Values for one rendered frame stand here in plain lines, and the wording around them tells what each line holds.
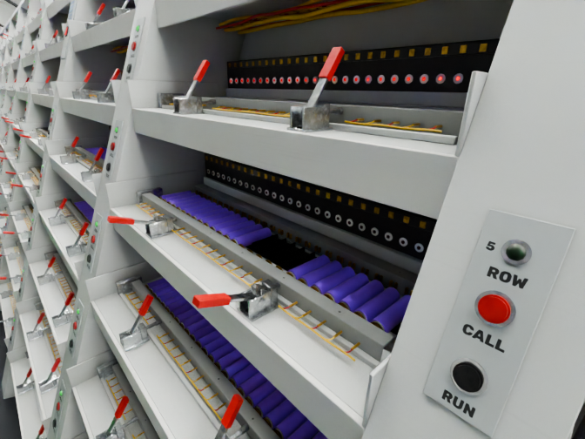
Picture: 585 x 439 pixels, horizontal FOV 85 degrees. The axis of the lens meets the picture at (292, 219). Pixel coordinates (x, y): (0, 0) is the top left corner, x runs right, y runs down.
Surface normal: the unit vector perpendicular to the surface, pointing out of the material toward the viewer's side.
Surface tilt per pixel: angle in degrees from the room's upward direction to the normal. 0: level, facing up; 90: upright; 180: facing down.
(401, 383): 90
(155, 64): 90
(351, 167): 111
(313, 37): 90
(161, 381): 20
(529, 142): 90
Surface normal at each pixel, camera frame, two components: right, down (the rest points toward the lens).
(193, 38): 0.69, 0.29
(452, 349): -0.68, -0.10
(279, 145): -0.73, 0.24
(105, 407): 0.03, -0.93
